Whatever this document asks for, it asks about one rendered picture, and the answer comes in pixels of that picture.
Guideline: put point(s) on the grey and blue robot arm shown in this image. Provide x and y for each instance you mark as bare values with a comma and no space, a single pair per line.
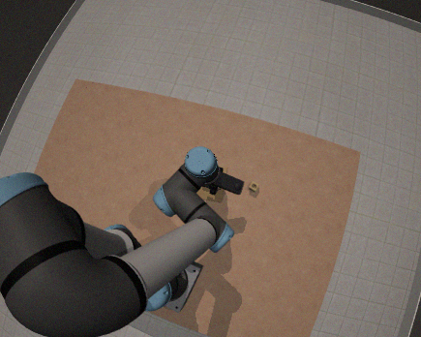
54,287

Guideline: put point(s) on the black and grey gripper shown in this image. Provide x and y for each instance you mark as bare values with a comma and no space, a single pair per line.
212,187

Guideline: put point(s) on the tan flat mat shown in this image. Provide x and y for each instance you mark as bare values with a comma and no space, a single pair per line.
204,192

